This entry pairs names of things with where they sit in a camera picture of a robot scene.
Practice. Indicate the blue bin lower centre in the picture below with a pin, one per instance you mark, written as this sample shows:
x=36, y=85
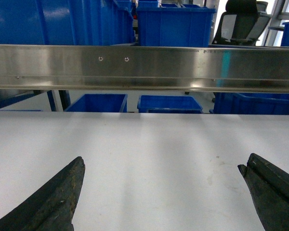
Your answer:
x=168, y=104

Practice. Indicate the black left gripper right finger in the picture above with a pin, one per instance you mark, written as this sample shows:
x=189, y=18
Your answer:
x=269, y=190

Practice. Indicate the large blue bin upper left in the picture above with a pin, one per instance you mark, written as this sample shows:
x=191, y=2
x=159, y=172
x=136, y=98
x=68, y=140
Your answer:
x=65, y=22

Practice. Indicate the stainless steel shelf rail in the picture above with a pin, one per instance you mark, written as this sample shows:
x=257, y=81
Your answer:
x=215, y=69

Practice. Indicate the black mesh office chair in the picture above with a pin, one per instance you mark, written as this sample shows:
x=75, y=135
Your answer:
x=241, y=24

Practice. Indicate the blue bin lower right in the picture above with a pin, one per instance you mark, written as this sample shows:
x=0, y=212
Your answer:
x=251, y=104

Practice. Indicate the blue bin lower left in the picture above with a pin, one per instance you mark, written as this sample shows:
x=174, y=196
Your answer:
x=100, y=103

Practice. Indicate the blue bin upper centre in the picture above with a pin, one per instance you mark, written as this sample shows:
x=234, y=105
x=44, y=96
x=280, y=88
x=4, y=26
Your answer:
x=185, y=26

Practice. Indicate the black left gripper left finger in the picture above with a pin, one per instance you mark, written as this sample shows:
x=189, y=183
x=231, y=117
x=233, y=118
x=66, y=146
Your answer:
x=52, y=206

